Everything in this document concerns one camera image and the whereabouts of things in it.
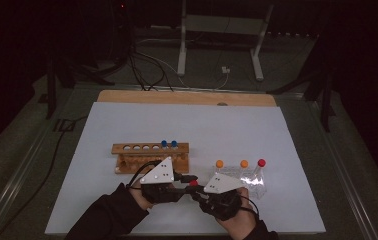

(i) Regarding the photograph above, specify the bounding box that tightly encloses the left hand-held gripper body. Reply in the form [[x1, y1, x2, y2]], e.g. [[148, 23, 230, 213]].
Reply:
[[139, 156, 183, 205]]

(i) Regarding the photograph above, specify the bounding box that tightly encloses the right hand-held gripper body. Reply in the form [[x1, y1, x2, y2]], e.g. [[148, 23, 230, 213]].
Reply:
[[193, 171, 245, 222]]

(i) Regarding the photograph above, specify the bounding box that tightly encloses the orange capped clear tube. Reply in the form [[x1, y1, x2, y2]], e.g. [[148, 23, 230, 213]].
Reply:
[[215, 159, 225, 178], [239, 159, 249, 183]]

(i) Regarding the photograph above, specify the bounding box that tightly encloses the blue capped clear tube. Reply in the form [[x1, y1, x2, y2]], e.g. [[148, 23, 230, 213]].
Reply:
[[160, 139, 169, 162], [170, 139, 179, 164]]

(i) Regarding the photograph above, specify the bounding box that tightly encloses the clear plastic tube tray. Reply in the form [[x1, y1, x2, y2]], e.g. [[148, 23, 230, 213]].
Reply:
[[209, 164, 268, 201]]

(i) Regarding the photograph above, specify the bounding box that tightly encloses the wooden test tube rack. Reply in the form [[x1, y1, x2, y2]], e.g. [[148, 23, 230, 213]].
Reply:
[[111, 142, 191, 175]]

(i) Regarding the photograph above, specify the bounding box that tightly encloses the person's left hand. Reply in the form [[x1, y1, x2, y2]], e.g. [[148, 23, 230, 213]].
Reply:
[[128, 182, 155, 212]]

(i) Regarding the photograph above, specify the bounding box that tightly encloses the person's right hand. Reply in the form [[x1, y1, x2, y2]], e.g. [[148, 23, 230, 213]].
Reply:
[[215, 186, 259, 240]]

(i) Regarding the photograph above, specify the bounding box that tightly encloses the white table cover sheet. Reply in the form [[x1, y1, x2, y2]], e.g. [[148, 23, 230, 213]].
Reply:
[[44, 101, 327, 236]]

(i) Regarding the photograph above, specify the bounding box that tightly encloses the white metal stand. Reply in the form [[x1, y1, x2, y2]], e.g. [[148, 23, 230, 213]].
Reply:
[[176, 0, 275, 82]]

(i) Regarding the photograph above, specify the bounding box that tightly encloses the dark equipment with red light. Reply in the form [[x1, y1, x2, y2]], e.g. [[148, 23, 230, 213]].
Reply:
[[108, 0, 135, 68]]

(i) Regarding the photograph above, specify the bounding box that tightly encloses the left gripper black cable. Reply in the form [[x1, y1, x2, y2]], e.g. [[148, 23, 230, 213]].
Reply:
[[124, 160, 162, 192]]

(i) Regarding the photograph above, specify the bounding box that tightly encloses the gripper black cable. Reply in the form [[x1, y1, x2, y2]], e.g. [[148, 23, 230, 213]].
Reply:
[[124, 160, 162, 192], [243, 195, 261, 222]]

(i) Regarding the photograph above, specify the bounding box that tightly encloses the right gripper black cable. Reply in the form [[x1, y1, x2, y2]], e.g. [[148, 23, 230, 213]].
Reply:
[[243, 195, 261, 222]]

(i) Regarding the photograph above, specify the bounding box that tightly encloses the black floor cable bundle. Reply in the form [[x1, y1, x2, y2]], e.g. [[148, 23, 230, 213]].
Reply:
[[128, 49, 175, 92]]

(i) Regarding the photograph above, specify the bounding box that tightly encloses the white floor cable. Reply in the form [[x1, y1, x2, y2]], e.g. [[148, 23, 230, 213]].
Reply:
[[140, 51, 231, 91]]

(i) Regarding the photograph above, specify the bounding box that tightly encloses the long black floor cable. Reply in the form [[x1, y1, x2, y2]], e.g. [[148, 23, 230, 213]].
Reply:
[[0, 114, 90, 240]]

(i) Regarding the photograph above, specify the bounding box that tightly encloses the black floor frame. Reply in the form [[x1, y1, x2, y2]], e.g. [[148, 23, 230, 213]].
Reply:
[[53, 117, 77, 133]]

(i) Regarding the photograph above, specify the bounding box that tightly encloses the metal floor rail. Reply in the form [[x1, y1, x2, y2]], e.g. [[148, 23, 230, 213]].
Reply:
[[306, 99, 378, 240], [0, 128, 57, 240]]

